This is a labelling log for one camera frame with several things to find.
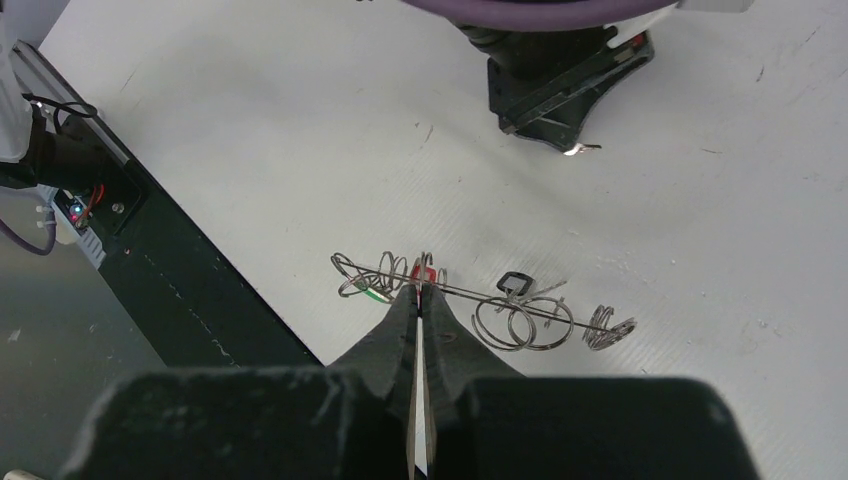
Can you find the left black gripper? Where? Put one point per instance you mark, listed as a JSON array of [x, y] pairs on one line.
[[542, 86]]

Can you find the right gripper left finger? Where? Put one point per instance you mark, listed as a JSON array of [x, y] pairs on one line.
[[385, 360]]

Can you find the green key tag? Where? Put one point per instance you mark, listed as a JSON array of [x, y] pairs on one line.
[[378, 296]]

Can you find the black key tag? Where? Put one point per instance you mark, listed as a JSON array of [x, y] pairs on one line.
[[515, 284]]

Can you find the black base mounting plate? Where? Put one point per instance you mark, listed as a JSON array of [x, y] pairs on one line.
[[184, 295]]

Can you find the red key tag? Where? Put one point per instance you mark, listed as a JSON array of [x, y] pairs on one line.
[[423, 274]]

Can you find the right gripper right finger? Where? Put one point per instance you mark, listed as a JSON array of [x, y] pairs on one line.
[[454, 360]]

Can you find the left white cable duct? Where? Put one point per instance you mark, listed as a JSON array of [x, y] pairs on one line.
[[67, 209]]

